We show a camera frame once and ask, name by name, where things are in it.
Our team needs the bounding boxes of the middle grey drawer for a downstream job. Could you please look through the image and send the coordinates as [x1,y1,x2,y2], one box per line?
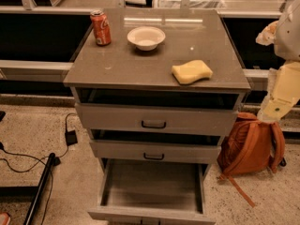
[90,141,220,164]

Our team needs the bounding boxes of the bottom grey drawer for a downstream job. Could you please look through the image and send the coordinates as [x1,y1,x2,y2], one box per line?
[88,159,215,225]

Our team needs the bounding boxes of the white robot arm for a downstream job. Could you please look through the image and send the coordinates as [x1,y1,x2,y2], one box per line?
[256,0,300,122]

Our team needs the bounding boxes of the red soda can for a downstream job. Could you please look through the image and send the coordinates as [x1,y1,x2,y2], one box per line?
[90,9,112,46]

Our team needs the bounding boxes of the black cable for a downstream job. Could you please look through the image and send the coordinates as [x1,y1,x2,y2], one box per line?
[0,112,78,225]

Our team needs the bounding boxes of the grey drawer cabinet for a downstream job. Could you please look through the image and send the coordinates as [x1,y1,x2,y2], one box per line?
[63,7,252,225]

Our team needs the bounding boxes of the grey drawer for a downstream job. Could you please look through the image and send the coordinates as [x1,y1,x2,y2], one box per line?
[90,141,220,164]
[88,159,215,225]
[75,103,237,136]

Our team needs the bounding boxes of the yellow sponge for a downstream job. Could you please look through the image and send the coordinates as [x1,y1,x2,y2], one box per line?
[172,60,213,84]

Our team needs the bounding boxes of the black power adapter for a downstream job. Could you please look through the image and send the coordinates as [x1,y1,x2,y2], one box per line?
[65,130,78,146]

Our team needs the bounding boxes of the black stand leg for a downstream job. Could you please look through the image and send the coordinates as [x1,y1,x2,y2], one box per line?
[0,153,60,225]

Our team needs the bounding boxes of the orange backpack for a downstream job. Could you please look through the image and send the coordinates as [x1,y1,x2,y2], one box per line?
[217,112,285,207]

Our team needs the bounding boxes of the top grey drawer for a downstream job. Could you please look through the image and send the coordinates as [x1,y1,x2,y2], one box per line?
[75,103,237,136]

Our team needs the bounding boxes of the white paper bowl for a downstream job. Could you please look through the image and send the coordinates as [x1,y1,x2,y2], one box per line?
[127,26,166,52]

